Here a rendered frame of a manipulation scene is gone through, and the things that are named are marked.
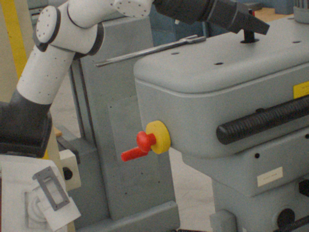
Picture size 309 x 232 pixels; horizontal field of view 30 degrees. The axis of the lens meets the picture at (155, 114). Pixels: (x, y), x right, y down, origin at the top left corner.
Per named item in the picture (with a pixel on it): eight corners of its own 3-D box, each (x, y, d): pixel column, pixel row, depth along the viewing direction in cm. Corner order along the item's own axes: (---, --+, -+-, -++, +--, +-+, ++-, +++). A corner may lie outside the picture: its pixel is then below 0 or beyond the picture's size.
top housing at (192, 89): (204, 170, 96) (192, 79, 91) (133, 133, 118) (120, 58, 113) (395, 97, 116) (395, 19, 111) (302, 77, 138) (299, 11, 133)
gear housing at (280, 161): (251, 203, 104) (245, 152, 101) (179, 164, 125) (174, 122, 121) (379, 148, 118) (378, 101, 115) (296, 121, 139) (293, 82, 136)
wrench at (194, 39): (100, 68, 107) (99, 64, 107) (91, 65, 111) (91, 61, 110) (206, 40, 118) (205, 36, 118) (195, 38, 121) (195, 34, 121)
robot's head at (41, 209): (43, 237, 121) (62, 226, 115) (20, 195, 122) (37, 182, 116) (67, 223, 126) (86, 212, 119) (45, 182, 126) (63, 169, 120)
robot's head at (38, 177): (44, 218, 121) (49, 214, 114) (24, 182, 122) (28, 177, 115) (70, 203, 124) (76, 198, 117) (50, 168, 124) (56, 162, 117)
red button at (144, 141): (146, 156, 103) (142, 136, 102) (135, 150, 106) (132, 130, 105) (161, 151, 104) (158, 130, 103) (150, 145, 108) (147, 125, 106)
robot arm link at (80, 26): (134, -13, 115) (87, 14, 131) (90, -29, 110) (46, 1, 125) (130, 37, 113) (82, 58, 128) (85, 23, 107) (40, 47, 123)
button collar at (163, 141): (163, 158, 104) (159, 127, 102) (147, 149, 109) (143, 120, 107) (173, 154, 105) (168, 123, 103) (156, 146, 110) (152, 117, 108)
